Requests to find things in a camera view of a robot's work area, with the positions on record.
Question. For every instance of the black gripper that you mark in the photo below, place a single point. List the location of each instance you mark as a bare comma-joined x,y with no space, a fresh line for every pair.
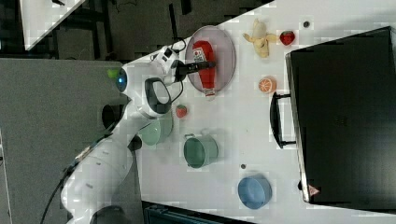
180,70

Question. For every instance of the red ketchup bottle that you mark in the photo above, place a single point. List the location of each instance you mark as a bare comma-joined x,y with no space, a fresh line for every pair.
204,55

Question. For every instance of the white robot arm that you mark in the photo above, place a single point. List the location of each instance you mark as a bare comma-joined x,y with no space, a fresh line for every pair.
96,172

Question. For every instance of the grey oval plate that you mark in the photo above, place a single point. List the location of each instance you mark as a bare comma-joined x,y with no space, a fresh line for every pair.
224,53

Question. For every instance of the pink toy strawberry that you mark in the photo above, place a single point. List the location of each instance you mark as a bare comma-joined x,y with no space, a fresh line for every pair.
181,111

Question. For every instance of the green perforated colander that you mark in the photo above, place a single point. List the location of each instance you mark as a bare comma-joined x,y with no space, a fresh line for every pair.
158,130

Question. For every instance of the peeled toy banana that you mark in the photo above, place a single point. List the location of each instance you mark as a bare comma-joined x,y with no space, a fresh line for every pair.
260,38

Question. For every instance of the green small bottle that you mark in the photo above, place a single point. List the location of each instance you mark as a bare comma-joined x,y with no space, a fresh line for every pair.
112,73

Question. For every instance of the orange slice toy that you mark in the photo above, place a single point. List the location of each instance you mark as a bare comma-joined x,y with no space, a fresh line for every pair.
267,85

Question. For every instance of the red toy strawberry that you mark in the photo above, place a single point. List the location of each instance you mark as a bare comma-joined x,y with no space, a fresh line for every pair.
287,38

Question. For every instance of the blue cup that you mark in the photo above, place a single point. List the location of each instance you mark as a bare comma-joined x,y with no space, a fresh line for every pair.
254,191

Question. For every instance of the toaster oven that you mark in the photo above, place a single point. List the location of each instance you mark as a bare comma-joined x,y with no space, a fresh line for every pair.
342,97

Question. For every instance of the green cup with handle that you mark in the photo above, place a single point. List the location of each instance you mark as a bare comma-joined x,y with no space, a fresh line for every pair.
200,150

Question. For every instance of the blue metal frame rail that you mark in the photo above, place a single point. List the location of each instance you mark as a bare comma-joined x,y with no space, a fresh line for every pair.
159,214

